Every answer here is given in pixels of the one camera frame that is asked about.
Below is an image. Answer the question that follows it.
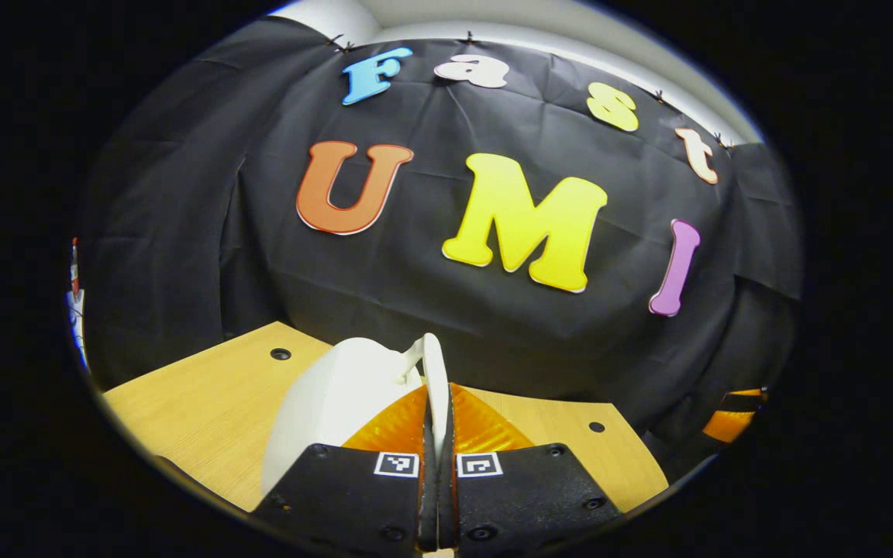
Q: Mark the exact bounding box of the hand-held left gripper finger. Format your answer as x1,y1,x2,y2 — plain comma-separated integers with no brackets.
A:
251,384,441,556
437,382,624,556

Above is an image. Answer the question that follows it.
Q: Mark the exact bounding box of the white suitcase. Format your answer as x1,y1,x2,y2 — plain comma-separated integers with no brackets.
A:
260,332,452,497

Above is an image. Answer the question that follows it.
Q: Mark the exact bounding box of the black backdrop cloth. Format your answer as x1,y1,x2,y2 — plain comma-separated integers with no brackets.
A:
78,15,804,474

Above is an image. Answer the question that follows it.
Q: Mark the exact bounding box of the white and blue background object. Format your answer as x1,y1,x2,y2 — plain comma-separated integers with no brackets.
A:
66,290,90,370

